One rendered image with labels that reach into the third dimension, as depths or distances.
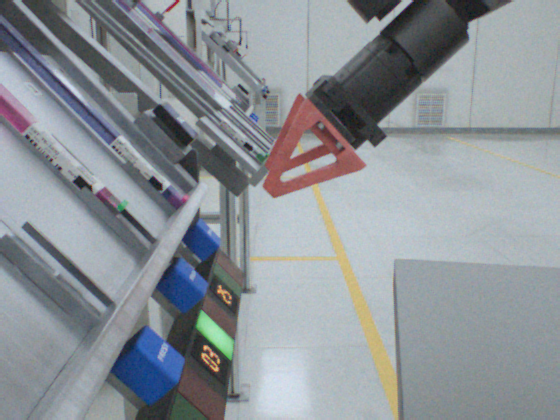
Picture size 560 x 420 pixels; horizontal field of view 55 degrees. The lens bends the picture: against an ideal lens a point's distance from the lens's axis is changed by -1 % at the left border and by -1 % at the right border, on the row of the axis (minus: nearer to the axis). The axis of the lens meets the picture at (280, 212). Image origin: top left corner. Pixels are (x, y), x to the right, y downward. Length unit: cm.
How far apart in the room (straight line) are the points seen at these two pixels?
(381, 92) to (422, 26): 6
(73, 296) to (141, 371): 5
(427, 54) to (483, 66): 806
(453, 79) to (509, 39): 95
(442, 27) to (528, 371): 29
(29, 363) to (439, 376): 33
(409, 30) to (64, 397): 37
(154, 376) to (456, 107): 820
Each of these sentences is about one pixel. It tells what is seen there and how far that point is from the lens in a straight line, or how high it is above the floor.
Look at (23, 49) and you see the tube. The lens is 51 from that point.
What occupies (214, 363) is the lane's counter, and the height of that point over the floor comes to 65.
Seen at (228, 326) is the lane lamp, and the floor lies 65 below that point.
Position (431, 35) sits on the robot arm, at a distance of 46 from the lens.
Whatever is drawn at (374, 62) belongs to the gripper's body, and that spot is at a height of 85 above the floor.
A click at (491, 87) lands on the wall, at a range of 858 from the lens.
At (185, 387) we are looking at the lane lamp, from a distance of 33.
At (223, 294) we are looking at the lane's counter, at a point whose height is 66.
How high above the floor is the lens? 84
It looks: 14 degrees down
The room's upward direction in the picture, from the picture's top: straight up
